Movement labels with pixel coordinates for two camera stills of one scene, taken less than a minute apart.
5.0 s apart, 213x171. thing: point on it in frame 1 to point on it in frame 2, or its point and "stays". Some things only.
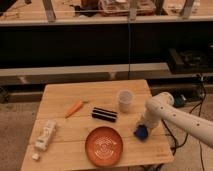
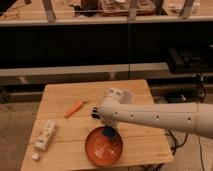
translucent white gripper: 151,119 to 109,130
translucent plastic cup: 124,99 stays
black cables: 187,131 stays
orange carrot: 78,105 stays
